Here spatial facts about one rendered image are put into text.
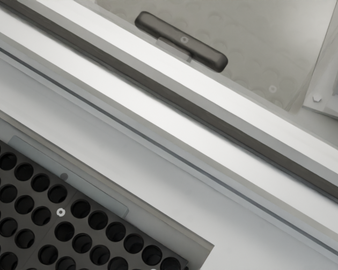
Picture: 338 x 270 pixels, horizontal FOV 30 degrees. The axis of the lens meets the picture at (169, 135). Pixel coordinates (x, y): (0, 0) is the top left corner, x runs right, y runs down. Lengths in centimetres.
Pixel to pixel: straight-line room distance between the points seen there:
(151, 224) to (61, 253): 9
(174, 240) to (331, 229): 18
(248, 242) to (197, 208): 3
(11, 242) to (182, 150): 14
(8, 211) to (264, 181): 18
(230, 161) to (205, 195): 5
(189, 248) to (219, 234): 11
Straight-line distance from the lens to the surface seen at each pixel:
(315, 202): 33
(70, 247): 42
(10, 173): 44
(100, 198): 48
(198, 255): 48
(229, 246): 37
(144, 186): 37
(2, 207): 44
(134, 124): 35
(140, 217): 48
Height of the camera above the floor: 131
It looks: 70 degrees down
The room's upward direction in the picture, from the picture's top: 6 degrees counter-clockwise
